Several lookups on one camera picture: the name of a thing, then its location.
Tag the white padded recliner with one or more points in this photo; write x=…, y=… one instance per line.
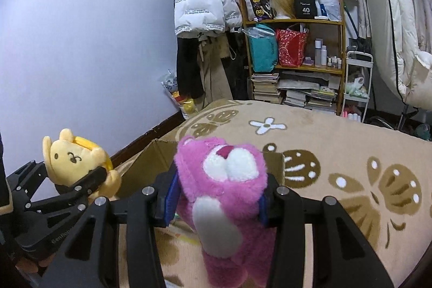
x=395, y=21

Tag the wooden shelf unit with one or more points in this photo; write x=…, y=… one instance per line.
x=293, y=22

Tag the clear plastic bag of toys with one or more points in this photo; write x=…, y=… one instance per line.
x=182, y=102

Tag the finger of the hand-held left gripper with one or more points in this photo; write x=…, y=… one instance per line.
x=23, y=173
x=91, y=178

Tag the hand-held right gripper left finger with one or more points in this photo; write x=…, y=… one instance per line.
x=172, y=197

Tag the black hanging garment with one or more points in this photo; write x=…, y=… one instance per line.
x=238, y=72
x=189, y=68

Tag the blonde wig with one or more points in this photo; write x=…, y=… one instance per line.
x=281, y=1

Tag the cardboard box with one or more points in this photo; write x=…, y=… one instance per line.
x=148, y=166

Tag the beige hanging coat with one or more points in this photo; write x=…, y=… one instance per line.
x=212, y=72

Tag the red patterned bag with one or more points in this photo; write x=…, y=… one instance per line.
x=290, y=48

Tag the person's left hand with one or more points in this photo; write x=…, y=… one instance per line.
x=30, y=266

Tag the white trolley cart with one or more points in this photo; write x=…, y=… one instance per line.
x=357, y=89

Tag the pile of papers and magazines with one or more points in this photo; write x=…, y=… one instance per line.
x=310, y=95

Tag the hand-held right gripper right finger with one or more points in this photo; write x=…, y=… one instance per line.
x=264, y=207

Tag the pink bear plush toy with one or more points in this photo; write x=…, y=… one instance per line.
x=219, y=193

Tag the teal bag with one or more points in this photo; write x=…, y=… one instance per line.
x=265, y=51

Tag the row of small bottles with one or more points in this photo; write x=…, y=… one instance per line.
x=334, y=62

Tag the stack of books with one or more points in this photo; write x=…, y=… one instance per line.
x=265, y=89

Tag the white bottle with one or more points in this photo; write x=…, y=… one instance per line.
x=319, y=53

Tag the yellow dog plush toy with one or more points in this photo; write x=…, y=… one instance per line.
x=71, y=156

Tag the black box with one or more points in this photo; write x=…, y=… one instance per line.
x=304, y=6

